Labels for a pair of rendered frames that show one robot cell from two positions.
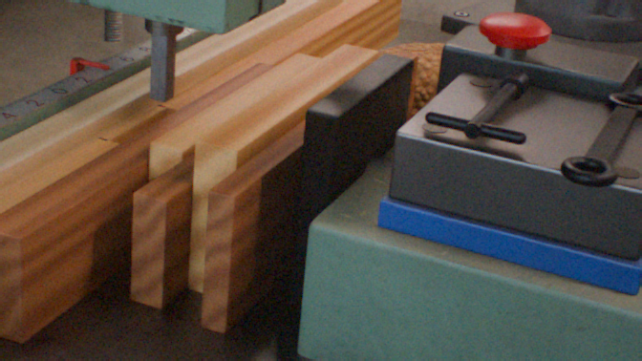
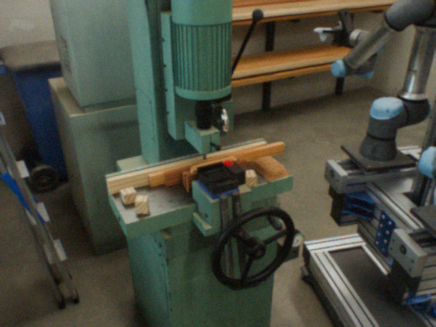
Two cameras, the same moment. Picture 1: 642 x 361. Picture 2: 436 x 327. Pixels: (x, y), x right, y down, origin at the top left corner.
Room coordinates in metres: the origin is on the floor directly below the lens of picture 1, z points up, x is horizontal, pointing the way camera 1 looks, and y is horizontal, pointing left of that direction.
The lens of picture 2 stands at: (-0.36, -0.79, 1.64)
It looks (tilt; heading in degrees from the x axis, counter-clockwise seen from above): 29 degrees down; 41
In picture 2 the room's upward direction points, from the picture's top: straight up
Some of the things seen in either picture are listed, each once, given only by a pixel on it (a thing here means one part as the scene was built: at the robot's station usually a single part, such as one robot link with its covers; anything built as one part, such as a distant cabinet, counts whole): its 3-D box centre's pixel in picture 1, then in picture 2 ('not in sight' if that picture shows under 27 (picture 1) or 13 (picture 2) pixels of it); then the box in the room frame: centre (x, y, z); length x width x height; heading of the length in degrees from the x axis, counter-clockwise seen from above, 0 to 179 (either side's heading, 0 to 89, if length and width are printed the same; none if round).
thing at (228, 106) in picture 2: not in sight; (220, 114); (0.77, 0.20, 1.02); 0.09 x 0.07 x 0.12; 159
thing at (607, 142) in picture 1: (610, 135); (220, 180); (0.43, -0.11, 1.00); 0.10 x 0.02 x 0.01; 159
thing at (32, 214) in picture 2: not in sight; (23, 203); (0.22, 0.88, 0.58); 0.27 x 0.25 x 1.16; 162
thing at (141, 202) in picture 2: not in sight; (142, 204); (0.26, 0.06, 0.92); 0.04 x 0.03 x 0.05; 130
